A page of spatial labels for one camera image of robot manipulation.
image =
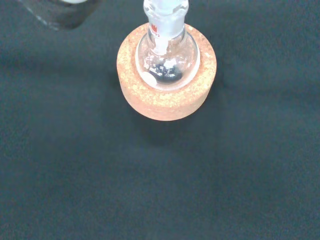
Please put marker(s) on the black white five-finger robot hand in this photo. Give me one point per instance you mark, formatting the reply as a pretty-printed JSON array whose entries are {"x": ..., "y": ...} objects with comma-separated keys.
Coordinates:
[{"x": 67, "y": 15}]

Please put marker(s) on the small glass round-bottom flask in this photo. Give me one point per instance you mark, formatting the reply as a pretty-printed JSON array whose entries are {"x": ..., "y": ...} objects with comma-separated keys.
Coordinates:
[{"x": 167, "y": 65}]

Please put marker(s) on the black cloth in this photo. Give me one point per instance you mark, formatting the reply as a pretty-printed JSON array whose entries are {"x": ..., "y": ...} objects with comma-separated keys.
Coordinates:
[{"x": 160, "y": 180}]

